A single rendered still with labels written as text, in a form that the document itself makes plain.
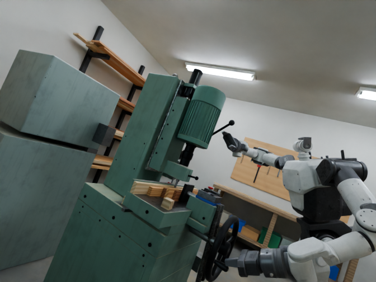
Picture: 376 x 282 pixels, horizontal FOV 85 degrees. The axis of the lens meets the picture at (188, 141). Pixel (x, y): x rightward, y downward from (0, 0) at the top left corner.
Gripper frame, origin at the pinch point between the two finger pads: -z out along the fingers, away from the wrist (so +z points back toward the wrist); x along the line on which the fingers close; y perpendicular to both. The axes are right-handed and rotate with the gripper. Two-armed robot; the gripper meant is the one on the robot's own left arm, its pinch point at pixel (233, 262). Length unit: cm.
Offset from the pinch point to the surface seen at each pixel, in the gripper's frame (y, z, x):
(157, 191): 29.7, -30.0, 2.5
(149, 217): 21.9, -24.9, -12.9
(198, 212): 17.0, -14.6, 9.6
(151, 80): 92, -34, 21
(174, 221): 17.3, -19.9, -3.8
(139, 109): 76, -43, 17
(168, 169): 39, -31, 17
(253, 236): -90, -53, 277
